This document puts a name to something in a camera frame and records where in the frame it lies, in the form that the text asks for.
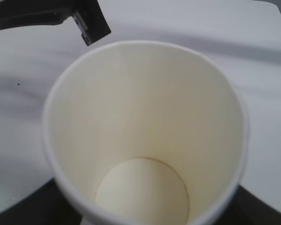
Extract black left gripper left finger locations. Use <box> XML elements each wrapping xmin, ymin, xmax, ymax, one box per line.
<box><xmin>0</xmin><ymin>179</ymin><xmax>82</xmax><ymax>225</ymax></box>

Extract white paper cup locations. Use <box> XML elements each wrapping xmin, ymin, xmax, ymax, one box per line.
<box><xmin>42</xmin><ymin>40</ymin><xmax>250</xmax><ymax>225</ymax></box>

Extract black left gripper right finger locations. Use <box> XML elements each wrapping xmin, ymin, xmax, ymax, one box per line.
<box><xmin>221</xmin><ymin>186</ymin><xmax>281</xmax><ymax>225</ymax></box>

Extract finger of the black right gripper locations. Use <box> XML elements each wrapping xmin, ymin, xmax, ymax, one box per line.
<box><xmin>0</xmin><ymin>0</ymin><xmax>111</xmax><ymax>46</ymax></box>

